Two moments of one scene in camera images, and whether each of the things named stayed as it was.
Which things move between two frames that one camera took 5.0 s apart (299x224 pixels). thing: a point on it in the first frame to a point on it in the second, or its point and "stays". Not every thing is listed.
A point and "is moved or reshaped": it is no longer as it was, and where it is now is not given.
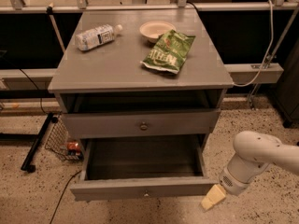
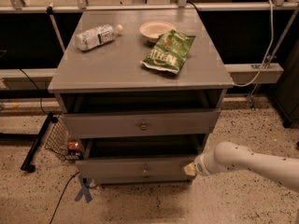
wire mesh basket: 57,138 stays
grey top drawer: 154,123 stays
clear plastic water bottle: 97,35 stays
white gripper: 232,181 to 199,167
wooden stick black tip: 49,10 stays
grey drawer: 138,167 is moved or reshaped
